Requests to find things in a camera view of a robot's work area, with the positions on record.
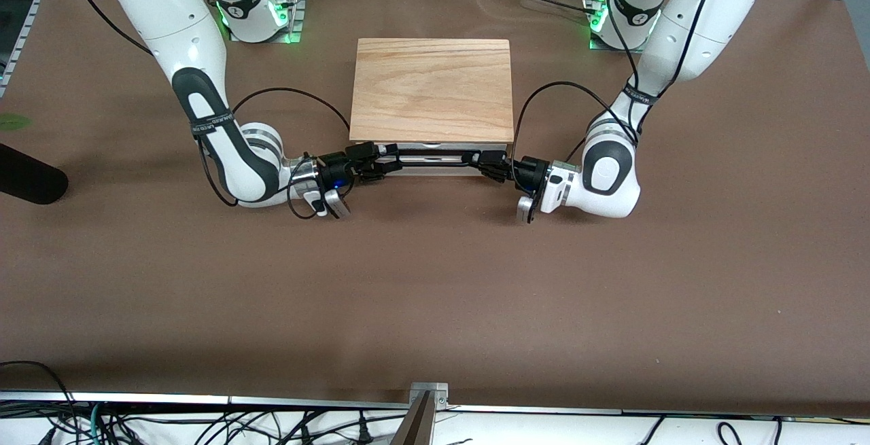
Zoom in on black wire drawer handle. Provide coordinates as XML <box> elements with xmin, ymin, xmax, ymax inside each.
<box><xmin>381</xmin><ymin>149</ymin><xmax>490</xmax><ymax>168</ymax></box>

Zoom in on white-fronted wooden drawer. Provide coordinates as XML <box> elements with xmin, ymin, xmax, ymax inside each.
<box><xmin>370</xmin><ymin>141</ymin><xmax>510</xmax><ymax>177</ymax></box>

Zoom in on light wooden drawer cabinet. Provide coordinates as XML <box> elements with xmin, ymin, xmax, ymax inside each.
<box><xmin>349</xmin><ymin>38</ymin><xmax>515</xmax><ymax>145</ymax></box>

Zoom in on brown table mat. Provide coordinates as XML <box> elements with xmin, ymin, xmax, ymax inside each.
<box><xmin>0</xmin><ymin>0</ymin><xmax>870</xmax><ymax>417</ymax></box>

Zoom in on black rounded cylinder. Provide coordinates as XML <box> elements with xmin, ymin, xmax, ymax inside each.
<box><xmin>0</xmin><ymin>144</ymin><xmax>69</xmax><ymax>206</ymax></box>

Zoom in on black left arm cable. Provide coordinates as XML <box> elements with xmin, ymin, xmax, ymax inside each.
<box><xmin>510</xmin><ymin>0</ymin><xmax>729</xmax><ymax>191</ymax></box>

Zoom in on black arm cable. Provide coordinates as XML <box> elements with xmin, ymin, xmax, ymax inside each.
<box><xmin>510</xmin><ymin>0</ymin><xmax>729</xmax><ymax>191</ymax></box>
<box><xmin>67</xmin><ymin>0</ymin><xmax>352</xmax><ymax>221</ymax></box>

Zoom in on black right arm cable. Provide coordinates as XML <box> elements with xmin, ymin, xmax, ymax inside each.
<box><xmin>67</xmin><ymin>0</ymin><xmax>352</xmax><ymax>221</ymax></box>

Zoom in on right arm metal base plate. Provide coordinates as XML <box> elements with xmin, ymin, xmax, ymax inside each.
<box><xmin>228</xmin><ymin>0</ymin><xmax>301</xmax><ymax>46</ymax></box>

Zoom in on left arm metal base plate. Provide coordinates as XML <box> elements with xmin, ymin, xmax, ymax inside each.
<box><xmin>587</xmin><ymin>0</ymin><xmax>660</xmax><ymax>53</ymax></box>

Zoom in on small metal clamp bracket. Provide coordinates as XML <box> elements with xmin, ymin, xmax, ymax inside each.
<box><xmin>410</xmin><ymin>382</ymin><xmax>450</xmax><ymax>411</ymax></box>

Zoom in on grey camera mount pole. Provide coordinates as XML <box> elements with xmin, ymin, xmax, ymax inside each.
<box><xmin>389</xmin><ymin>391</ymin><xmax>436</xmax><ymax>445</ymax></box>

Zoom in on aluminium frame rail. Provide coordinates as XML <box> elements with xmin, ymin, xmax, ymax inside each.
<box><xmin>0</xmin><ymin>0</ymin><xmax>54</xmax><ymax>98</ymax></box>

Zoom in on black looped floor cable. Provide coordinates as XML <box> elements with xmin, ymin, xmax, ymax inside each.
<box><xmin>0</xmin><ymin>361</ymin><xmax>77</xmax><ymax>445</ymax></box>

